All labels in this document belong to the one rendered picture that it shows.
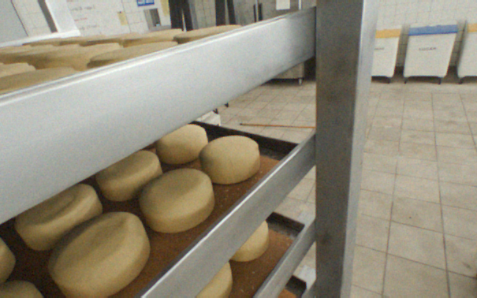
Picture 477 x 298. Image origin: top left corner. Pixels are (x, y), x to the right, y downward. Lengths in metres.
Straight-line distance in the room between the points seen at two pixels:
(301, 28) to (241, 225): 0.12
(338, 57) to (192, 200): 0.13
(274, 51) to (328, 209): 0.15
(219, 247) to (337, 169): 0.12
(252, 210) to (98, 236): 0.09
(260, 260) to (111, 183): 0.15
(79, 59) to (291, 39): 0.13
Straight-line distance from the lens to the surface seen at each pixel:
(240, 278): 0.27
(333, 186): 0.25
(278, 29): 0.17
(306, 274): 0.39
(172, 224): 0.18
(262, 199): 0.18
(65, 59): 0.20
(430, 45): 4.86
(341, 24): 0.20
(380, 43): 4.85
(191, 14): 1.49
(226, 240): 0.16
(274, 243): 0.29
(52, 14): 0.54
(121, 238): 0.17
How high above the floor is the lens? 1.53
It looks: 29 degrees down
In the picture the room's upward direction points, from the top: 9 degrees counter-clockwise
